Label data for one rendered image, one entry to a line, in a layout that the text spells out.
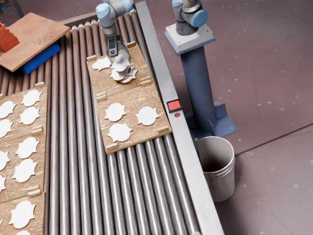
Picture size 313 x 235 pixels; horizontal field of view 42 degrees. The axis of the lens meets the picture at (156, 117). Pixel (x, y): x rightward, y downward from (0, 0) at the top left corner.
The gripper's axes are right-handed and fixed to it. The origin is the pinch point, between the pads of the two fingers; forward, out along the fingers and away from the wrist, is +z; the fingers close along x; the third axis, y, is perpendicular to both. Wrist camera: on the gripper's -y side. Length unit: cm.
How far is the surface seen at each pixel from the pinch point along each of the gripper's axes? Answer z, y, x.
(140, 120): 10.4, -38.8, -10.6
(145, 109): 10.4, -31.2, -12.6
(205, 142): 73, -7, -38
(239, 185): 105, -21, -56
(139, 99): 11.5, -20.8, -8.6
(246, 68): 106, 103, -79
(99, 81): 11.4, 0.2, 16.8
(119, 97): 11.4, -16.7, 2.7
